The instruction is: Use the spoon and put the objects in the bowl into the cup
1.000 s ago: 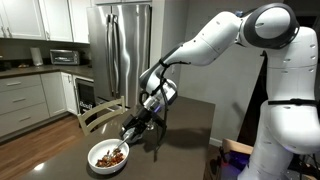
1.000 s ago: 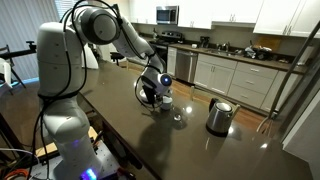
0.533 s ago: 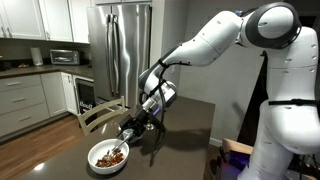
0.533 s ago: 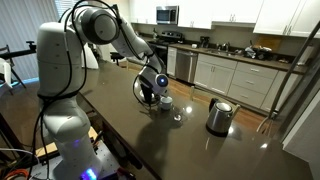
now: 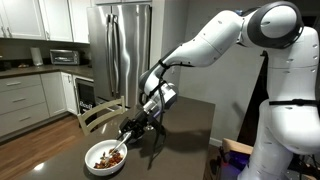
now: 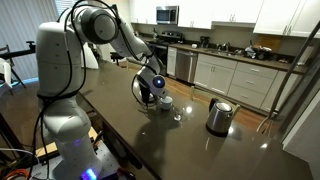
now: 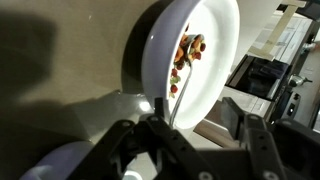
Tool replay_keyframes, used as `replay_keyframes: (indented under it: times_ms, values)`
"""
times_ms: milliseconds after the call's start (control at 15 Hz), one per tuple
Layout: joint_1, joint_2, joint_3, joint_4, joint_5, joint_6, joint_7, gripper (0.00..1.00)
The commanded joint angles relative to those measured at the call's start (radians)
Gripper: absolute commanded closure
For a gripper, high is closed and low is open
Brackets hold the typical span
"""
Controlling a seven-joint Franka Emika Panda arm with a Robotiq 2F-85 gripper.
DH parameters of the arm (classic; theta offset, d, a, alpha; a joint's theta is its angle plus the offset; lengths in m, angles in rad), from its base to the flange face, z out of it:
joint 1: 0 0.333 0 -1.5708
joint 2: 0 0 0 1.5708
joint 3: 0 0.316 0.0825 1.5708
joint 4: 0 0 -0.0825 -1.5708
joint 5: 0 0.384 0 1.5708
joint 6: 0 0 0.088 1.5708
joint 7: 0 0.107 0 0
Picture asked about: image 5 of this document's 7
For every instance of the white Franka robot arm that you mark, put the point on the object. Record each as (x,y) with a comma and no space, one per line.
(216,40)

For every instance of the black wine cooler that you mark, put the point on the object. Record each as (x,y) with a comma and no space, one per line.
(86,96)

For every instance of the silver toaster oven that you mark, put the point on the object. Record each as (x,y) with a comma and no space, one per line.
(65,57)

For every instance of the mixed nuts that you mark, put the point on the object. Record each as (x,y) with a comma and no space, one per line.
(111,161)

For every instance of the white paper towel roll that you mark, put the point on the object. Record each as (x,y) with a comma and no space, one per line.
(36,56)

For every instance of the white lower cabinets with drawers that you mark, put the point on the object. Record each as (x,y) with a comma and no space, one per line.
(23,100)

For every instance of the white upper cabinets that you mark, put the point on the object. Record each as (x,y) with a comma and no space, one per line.
(26,16)

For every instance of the white plastic spoon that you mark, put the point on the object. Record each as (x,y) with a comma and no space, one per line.
(121,142)

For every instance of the white bowl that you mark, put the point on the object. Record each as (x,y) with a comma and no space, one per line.
(95,153)

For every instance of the wooden box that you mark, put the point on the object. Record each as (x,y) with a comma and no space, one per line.
(233,146)

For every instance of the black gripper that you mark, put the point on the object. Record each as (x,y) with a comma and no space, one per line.
(135,125)

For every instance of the light wooden chair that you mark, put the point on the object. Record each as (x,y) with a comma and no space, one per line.
(100,108)

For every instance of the dark kitchen countertop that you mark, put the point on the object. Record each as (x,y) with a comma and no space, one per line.
(50,70)

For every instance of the stainless steel refrigerator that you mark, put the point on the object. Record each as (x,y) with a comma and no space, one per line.
(126,50)

